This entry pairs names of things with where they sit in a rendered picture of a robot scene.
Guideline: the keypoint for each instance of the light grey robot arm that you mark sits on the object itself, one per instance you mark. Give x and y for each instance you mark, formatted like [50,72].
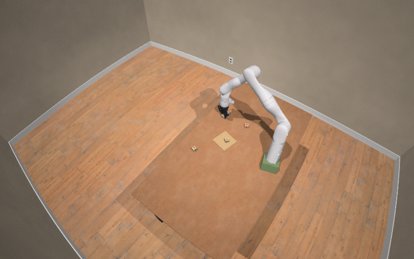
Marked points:
[268,101]

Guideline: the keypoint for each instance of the tan flat mat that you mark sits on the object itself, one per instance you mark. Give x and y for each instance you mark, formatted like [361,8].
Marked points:
[219,140]

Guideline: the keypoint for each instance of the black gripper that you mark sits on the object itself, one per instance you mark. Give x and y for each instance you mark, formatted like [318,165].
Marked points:
[224,110]

